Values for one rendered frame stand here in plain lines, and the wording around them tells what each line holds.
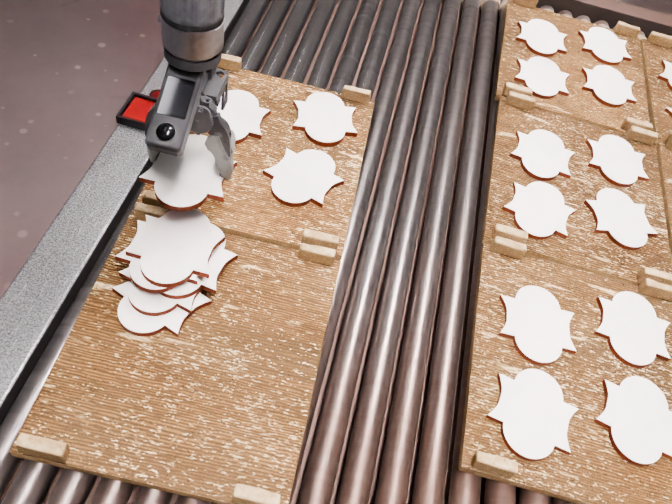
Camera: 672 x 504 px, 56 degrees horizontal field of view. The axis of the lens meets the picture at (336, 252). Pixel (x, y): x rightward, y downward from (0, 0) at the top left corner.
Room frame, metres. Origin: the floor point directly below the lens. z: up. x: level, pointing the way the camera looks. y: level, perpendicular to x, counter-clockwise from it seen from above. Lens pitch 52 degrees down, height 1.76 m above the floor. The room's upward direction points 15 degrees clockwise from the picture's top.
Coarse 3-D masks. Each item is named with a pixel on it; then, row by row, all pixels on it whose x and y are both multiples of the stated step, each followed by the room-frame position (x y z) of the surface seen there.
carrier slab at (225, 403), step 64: (256, 256) 0.60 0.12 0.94; (192, 320) 0.46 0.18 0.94; (256, 320) 0.49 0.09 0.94; (320, 320) 0.52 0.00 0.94; (64, 384) 0.32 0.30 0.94; (128, 384) 0.34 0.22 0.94; (192, 384) 0.36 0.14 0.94; (256, 384) 0.39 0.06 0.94; (128, 448) 0.26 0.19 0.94; (192, 448) 0.28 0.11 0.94; (256, 448) 0.30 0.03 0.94
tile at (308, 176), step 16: (288, 160) 0.82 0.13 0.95; (304, 160) 0.83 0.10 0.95; (320, 160) 0.84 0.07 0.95; (272, 176) 0.77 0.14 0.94; (288, 176) 0.78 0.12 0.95; (304, 176) 0.79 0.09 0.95; (320, 176) 0.80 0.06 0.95; (336, 176) 0.81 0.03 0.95; (272, 192) 0.74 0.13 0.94; (288, 192) 0.74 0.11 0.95; (304, 192) 0.75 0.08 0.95; (320, 192) 0.76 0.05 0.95
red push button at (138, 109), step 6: (132, 102) 0.87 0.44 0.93; (138, 102) 0.88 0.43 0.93; (144, 102) 0.88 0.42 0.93; (150, 102) 0.89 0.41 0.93; (132, 108) 0.86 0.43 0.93; (138, 108) 0.86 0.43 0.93; (144, 108) 0.87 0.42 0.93; (150, 108) 0.87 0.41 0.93; (126, 114) 0.84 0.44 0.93; (132, 114) 0.84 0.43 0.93; (138, 114) 0.85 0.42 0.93; (144, 114) 0.85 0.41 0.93; (144, 120) 0.84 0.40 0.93
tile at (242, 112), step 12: (228, 96) 0.94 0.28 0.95; (240, 96) 0.95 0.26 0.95; (252, 96) 0.96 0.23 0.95; (228, 108) 0.91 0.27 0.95; (240, 108) 0.92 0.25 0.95; (252, 108) 0.92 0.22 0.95; (264, 108) 0.93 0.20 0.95; (228, 120) 0.88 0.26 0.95; (240, 120) 0.88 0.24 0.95; (252, 120) 0.89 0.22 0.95; (240, 132) 0.85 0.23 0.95; (252, 132) 0.86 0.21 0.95
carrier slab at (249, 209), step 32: (256, 96) 0.97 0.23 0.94; (288, 96) 1.00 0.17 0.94; (288, 128) 0.91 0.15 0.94; (256, 160) 0.81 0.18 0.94; (352, 160) 0.87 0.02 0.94; (224, 192) 0.71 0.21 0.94; (256, 192) 0.73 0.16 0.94; (352, 192) 0.79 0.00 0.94; (224, 224) 0.65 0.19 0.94; (256, 224) 0.66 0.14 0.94; (288, 224) 0.68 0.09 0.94; (320, 224) 0.70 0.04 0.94
